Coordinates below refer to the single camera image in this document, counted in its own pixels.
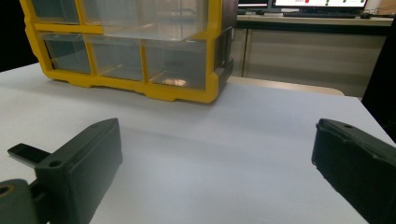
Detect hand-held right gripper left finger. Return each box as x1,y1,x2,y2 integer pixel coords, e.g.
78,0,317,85
33,117,123,224

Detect small clear plastic drawer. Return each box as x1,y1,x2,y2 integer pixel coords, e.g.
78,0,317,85
143,38,207,91
30,0,81,25
87,35,145,82
39,32,93,75

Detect grey office desk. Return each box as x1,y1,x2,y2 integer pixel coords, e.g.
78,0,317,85
232,13,396,98

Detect yellow drawer organizer cabinet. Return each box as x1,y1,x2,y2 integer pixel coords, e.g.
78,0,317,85
19,0,239,105

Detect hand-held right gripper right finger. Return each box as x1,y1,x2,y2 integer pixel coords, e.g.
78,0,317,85
310,118,396,224

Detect dark computer monitor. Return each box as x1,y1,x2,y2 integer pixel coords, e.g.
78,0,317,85
237,0,271,9

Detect black keyboard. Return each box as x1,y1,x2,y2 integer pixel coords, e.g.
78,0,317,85
282,11,358,20

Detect beige wooden table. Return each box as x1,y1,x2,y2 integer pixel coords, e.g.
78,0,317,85
226,76,346,97

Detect wide computer monitor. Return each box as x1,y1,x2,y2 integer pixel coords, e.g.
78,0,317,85
271,0,369,9

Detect large clear plastic drawer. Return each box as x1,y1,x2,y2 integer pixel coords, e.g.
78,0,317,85
81,0,210,42

